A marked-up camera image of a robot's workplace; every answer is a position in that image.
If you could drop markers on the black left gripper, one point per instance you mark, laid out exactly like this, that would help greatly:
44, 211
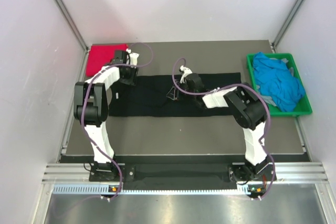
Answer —
132, 80

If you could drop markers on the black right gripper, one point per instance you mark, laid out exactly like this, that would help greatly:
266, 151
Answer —
174, 93

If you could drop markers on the black t-shirt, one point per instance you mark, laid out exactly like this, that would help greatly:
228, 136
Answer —
153, 96

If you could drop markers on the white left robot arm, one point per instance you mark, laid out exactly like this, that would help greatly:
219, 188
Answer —
91, 108

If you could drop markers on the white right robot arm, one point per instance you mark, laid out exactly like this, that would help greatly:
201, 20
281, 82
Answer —
249, 111

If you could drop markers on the folded pink t-shirt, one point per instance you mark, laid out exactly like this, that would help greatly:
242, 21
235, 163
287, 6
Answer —
99, 55

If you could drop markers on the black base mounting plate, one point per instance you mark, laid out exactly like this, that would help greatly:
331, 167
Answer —
181, 172

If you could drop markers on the blue t-shirt in bin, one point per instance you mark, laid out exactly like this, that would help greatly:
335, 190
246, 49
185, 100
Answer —
278, 85

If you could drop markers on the green plastic bin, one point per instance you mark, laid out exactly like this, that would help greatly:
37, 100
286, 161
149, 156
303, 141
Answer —
276, 78

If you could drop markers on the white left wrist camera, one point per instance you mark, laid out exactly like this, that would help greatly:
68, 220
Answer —
132, 58

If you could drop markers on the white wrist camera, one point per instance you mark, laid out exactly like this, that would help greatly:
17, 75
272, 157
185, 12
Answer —
185, 71
132, 58

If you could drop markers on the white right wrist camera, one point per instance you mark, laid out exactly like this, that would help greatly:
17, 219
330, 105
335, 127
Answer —
185, 71

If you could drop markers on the aluminium frame rail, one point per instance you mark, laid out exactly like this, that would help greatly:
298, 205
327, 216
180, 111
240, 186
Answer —
286, 173

